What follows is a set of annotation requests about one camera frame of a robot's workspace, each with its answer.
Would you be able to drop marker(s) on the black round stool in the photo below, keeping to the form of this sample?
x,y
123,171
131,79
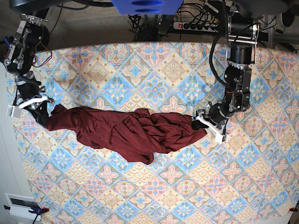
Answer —
x,y
43,39

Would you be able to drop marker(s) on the blue orange clamp upper left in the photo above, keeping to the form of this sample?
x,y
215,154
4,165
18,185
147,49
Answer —
x,y
4,45

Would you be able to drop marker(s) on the patterned tablecloth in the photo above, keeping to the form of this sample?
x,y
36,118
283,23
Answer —
x,y
252,177

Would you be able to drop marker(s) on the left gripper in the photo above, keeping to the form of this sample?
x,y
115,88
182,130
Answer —
x,y
216,117

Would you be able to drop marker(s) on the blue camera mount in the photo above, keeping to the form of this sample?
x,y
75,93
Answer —
x,y
167,7

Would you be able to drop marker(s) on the blue orange clamp lower left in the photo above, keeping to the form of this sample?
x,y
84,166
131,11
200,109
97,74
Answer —
x,y
32,210

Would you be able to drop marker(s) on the white power strip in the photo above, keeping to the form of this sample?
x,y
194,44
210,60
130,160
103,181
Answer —
x,y
206,27

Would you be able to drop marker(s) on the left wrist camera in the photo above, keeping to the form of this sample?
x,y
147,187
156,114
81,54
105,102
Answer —
x,y
220,138

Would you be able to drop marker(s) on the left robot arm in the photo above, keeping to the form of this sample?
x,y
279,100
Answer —
x,y
240,24

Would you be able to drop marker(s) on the orange clamp lower right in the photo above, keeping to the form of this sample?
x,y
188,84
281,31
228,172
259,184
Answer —
x,y
293,210

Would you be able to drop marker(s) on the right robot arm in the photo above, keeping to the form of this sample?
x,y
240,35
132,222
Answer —
x,y
31,34

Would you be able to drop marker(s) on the white wall vent box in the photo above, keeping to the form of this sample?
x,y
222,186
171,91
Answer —
x,y
19,206

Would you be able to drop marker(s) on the dark red t-shirt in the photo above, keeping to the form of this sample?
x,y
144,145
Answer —
x,y
136,136

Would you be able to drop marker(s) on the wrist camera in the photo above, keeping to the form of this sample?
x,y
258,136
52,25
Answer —
x,y
14,111
220,138

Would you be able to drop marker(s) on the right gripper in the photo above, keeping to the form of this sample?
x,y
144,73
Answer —
x,y
33,97

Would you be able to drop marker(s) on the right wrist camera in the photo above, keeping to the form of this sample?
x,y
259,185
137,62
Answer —
x,y
14,111

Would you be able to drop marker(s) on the blue orange clamp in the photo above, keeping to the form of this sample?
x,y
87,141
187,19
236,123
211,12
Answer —
x,y
32,210
4,45

